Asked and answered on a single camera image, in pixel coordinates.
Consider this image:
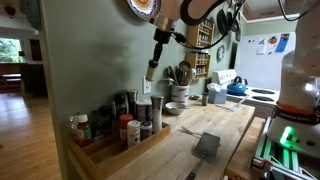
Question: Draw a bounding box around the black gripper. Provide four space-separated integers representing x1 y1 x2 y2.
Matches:
149 15 179 68

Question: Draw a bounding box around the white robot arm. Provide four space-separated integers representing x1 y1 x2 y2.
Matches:
146 0 320 157

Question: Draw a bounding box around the blue tissue box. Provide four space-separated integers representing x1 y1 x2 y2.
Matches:
207 83 227 104

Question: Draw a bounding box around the white label spice bottle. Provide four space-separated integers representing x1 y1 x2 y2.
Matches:
127 120 140 148

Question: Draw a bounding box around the hot sauce bottle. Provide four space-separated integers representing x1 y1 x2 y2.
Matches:
77 114 93 147

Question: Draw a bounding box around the wooden spice box tray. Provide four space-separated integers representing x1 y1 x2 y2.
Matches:
67 122 171 180

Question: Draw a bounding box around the wooden spoon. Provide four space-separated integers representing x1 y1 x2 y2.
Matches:
168 65 179 86

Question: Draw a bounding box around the upper wooden spice rack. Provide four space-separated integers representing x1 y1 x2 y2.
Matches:
187 20 214 47

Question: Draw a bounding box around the wooden spice rack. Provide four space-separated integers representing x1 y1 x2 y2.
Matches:
187 20 214 47
185 52 211 79

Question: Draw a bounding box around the lower wooden spice rack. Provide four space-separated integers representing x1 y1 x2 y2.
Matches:
185 52 211 79

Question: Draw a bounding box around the white utensil crock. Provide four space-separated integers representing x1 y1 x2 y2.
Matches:
171 86 189 106

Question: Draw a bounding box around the steel pepper grinder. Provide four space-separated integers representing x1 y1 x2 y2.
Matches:
151 95 164 132

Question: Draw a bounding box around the small white bowl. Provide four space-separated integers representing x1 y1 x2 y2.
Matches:
165 102 185 115

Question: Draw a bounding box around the brown spice shaker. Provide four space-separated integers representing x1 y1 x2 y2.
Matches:
202 92 208 106

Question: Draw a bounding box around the red-lidded spice jar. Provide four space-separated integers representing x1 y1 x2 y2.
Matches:
119 114 133 140

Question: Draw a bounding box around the blue kettle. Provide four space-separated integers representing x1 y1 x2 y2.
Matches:
227 76 248 95

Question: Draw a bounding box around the white stove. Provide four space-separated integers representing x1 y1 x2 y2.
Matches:
212 69 279 118

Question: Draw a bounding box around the decorative wall plate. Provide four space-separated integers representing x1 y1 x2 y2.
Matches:
126 0 162 21

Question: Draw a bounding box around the white wall outlet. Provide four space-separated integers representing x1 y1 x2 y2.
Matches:
143 77 152 94

